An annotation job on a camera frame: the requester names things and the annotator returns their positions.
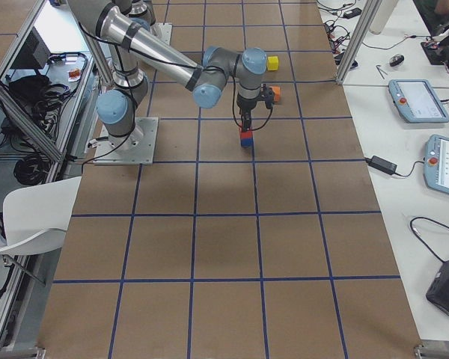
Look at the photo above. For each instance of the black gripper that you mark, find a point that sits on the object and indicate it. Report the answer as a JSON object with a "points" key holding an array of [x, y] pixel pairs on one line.
{"points": [[245, 108]]}

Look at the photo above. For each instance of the red wooden block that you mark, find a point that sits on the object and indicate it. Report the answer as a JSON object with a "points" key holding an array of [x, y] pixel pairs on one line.
{"points": [[246, 135]]}

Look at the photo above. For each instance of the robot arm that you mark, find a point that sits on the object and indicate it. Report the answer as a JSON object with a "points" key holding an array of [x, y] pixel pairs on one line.
{"points": [[138, 11], [108, 22]]}

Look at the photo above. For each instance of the blue wooden block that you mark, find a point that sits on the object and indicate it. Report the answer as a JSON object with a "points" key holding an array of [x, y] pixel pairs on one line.
{"points": [[247, 142]]}

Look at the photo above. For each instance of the orange wooden block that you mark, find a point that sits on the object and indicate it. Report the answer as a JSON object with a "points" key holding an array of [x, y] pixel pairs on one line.
{"points": [[276, 90]]}

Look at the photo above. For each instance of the yellow wooden block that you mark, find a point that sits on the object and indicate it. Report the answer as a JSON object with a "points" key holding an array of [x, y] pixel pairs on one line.
{"points": [[272, 63]]}

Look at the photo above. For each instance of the black power adapter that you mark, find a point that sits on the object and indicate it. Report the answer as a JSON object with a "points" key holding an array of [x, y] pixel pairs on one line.
{"points": [[381, 164]]}

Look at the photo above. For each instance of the teach pendant tablet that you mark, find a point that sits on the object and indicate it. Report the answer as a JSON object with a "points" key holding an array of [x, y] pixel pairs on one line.
{"points": [[436, 163], [416, 101]]}

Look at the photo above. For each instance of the white chair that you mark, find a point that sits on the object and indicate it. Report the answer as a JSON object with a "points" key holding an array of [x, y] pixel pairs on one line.
{"points": [[36, 218]]}

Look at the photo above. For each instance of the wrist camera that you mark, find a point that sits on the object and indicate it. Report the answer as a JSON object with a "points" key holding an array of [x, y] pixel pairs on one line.
{"points": [[267, 95]]}

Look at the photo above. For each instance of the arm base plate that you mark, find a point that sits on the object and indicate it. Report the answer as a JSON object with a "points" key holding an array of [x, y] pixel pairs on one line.
{"points": [[162, 31], [138, 148]]}

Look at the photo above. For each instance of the aluminium frame post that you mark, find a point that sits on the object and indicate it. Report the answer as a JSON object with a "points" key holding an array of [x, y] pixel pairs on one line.
{"points": [[356, 40]]}

